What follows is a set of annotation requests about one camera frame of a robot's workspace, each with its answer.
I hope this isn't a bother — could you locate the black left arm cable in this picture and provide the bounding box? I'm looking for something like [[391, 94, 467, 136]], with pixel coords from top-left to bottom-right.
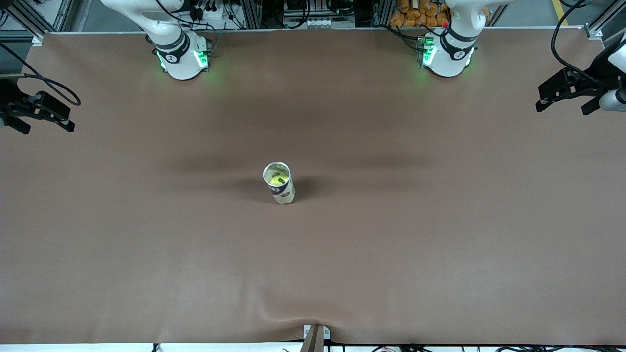
[[551, 0, 595, 75]]

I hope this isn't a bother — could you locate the brown wooden bar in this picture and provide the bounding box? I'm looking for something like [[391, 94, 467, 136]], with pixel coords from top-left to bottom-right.
[[299, 325, 324, 352]]

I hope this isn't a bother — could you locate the white power strip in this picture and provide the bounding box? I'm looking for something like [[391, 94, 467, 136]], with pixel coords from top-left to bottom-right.
[[188, 0, 228, 21]]

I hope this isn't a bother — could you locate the metal clamp bracket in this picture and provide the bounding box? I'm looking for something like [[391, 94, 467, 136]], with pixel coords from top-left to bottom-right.
[[303, 324, 331, 340]]

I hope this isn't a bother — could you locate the brown table mat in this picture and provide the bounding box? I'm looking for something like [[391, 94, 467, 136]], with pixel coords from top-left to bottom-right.
[[0, 27, 626, 345]]

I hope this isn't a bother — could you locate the blue white Wilson ball can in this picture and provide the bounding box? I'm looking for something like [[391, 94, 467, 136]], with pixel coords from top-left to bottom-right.
[[263, 161, 296, 205]]

